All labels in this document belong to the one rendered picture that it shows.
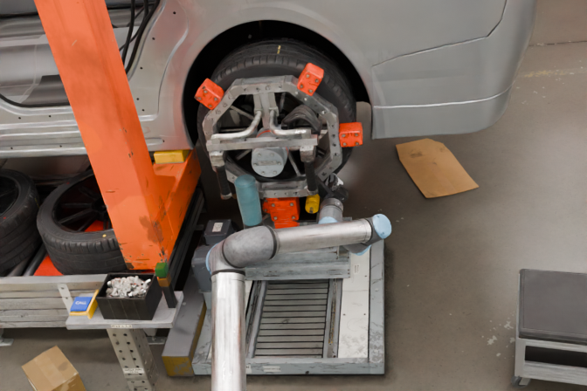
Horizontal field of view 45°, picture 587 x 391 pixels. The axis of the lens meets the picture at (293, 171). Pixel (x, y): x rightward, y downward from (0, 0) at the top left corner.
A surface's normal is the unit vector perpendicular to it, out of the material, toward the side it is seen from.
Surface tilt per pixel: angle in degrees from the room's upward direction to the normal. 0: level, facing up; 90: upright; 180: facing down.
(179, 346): 0
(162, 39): 90
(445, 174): 2
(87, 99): 90
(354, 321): 0
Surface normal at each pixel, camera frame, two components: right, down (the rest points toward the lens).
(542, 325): -0.13, -0.82
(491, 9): 0.11, 0.54
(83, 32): -0.11, 0.56
